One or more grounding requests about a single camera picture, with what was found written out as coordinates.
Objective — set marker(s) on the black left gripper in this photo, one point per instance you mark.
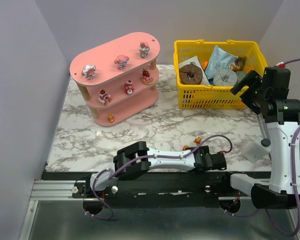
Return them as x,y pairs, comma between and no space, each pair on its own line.
220,161

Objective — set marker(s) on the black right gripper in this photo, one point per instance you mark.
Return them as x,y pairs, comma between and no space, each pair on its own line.
250,84

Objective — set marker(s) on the strawberry donut toy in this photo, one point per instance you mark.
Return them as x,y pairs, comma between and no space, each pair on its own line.
147,79

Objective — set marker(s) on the pink flower-ring bunny toy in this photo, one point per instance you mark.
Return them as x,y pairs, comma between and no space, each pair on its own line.
144,49

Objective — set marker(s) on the pink strawberry bear toy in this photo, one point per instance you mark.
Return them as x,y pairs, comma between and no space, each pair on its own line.
128,87

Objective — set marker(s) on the orange bear toy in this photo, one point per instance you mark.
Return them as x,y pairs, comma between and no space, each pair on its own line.
197,140
111,118
185,147

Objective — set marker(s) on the red white bow toy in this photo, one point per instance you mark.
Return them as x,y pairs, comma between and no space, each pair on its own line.
104,97

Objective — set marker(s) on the pink wide-eared toy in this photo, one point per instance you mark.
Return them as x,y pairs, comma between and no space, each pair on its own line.
121,61

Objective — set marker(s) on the pink white hooded toy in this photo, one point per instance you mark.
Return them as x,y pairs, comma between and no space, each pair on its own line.
89,71

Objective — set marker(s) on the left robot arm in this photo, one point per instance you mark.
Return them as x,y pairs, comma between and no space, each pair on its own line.
137,159

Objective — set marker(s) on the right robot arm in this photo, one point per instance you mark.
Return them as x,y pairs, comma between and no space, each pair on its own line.
267,95

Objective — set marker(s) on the pink three-tier shelf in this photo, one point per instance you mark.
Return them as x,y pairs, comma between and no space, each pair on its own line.
109,78

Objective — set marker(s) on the green round cake pack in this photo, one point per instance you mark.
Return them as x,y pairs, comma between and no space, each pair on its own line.
240,75

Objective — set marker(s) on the grey round cake pack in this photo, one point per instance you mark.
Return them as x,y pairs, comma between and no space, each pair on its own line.
225,78

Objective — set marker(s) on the light blue snack bag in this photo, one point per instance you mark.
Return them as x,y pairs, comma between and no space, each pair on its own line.
219,59

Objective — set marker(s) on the white flat packet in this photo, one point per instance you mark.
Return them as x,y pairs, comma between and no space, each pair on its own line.
191,61

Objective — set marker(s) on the brown round cake pack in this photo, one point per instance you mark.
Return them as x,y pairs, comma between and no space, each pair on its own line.
190,74

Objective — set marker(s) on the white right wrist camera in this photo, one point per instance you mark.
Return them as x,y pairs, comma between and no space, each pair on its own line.
280,65

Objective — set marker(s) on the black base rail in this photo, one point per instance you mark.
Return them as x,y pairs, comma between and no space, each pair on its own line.
151,190

